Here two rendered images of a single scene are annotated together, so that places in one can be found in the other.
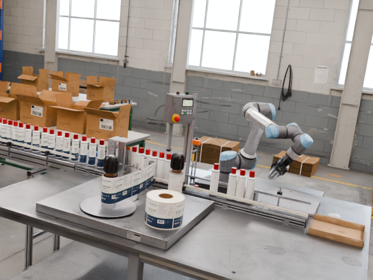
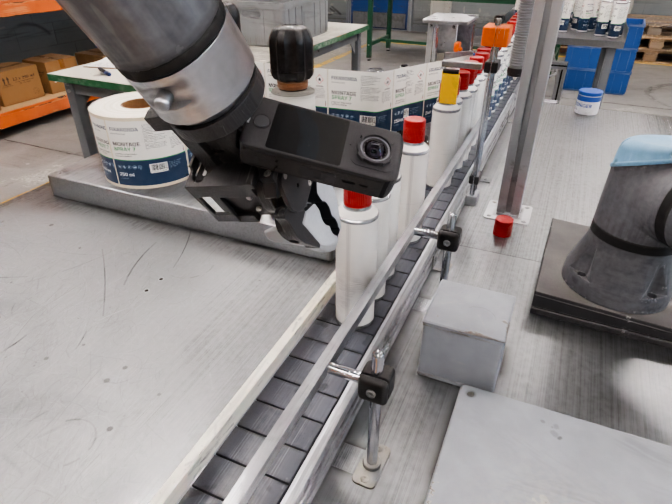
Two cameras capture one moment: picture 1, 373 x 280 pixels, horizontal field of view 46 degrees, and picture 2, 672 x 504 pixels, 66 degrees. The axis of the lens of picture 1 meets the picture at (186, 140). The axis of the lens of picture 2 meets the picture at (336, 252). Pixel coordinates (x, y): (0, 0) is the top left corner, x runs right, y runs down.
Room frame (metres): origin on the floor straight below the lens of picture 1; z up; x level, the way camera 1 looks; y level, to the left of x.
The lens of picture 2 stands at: (2.60, -0.97, 1.32)
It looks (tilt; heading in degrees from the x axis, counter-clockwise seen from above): 32 degrees down; 91
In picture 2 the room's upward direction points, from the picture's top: straight up
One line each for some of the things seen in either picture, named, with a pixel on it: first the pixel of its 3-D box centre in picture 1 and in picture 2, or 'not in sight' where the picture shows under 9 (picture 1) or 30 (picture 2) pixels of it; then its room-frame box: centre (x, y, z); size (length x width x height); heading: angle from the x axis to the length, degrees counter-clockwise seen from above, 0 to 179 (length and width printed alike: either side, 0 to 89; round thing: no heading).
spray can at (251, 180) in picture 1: (250, 186); (356, 252); (2.61, -0.42, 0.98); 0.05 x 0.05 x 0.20
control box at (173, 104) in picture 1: (179, 108); not in sight; (2.89, 0.07, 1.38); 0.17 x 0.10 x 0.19; 123
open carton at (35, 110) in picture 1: (40, 106); not in sight; (4.72, 1.61, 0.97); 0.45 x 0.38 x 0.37; 159
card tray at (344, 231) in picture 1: (336, 229); not in sight; (2.40, -0.92, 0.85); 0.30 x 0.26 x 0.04; 68
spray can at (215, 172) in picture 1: (215, 179); (409, 181); (2.69, -0.21, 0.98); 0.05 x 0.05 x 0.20
